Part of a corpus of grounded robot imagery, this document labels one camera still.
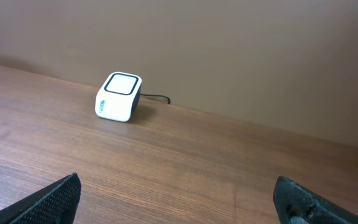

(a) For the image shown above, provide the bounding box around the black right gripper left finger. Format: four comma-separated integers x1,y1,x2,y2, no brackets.
0,173,81,224

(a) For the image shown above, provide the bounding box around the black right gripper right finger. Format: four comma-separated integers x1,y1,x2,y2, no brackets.
273,176,358,224

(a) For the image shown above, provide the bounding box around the white barcode scanner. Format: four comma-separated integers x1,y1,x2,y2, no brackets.
94,72,142,123

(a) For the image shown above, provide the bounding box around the black scanner cable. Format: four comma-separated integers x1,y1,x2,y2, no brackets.
140,93,172,105

